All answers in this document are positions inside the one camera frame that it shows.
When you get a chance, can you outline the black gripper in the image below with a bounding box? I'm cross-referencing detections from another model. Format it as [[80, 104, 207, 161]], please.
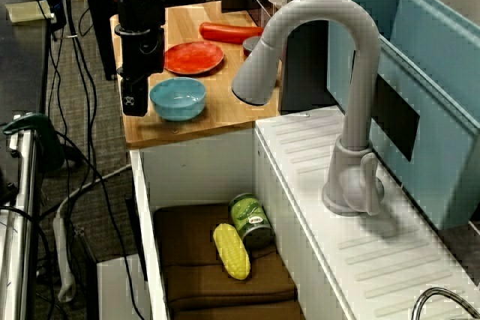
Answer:
[[114, 23, 167, 118]]

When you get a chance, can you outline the light blue bowl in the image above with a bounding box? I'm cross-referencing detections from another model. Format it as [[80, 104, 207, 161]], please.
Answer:
[[148, 76, 207, 123]]

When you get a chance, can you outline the red plate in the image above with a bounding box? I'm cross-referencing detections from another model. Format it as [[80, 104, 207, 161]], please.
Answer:
[[163, 41, 225, 76]]

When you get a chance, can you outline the green metal clamp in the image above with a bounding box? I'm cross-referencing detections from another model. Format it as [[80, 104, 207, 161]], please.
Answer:
[[2, 112, 67, 172]]

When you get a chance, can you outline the red toy sausage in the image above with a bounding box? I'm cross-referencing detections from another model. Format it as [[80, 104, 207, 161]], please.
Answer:
[[198, 22, 265, 46]]

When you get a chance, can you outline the brown folded cloth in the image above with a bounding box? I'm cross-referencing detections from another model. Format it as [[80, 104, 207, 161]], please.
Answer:
[[152, 202, 305, 320]]

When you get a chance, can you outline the green peas can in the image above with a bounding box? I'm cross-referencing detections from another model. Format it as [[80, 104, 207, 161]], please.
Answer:
[[228, 193, 277, 250]]

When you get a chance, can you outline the white power strip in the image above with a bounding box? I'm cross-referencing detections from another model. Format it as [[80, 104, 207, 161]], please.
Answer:
[[52, 211, 77, 303]]

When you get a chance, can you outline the dark shelf side panel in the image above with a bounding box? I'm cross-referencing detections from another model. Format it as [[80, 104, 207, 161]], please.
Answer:
[[280, 0, 365, 115]]

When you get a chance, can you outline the yellow toy corn cob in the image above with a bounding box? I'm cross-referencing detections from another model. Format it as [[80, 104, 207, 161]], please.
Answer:
[[212, 223, 251, 281]]

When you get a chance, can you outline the white box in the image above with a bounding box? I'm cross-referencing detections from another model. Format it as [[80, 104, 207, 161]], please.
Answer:
[[96, 254, 152, 320]]

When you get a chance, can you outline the grey toy faucet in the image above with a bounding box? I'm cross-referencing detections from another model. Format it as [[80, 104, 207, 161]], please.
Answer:
[[230, 0, 386, 217]]

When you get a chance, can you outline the white toy sink unit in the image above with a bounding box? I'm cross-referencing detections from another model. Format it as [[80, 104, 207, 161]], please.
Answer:
[[129, 104, 480, 320]]

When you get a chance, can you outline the teal plastic bin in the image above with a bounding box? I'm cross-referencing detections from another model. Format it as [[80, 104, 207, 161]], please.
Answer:
[[322, 0, 480, 232]]

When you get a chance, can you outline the black cable bundle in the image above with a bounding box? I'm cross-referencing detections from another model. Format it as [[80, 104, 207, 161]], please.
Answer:
[[48, 0, 100, 186]]

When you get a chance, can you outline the white cable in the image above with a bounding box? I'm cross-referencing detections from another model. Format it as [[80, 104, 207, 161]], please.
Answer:
[[55, 164, 133, 220]]

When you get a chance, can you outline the long black cable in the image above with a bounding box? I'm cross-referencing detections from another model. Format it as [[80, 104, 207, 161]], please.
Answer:
[[55, 130, 146, 320]]

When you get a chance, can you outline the metal table frame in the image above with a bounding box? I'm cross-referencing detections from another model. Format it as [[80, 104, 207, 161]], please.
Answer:
[[0, 128, 39, 320]]

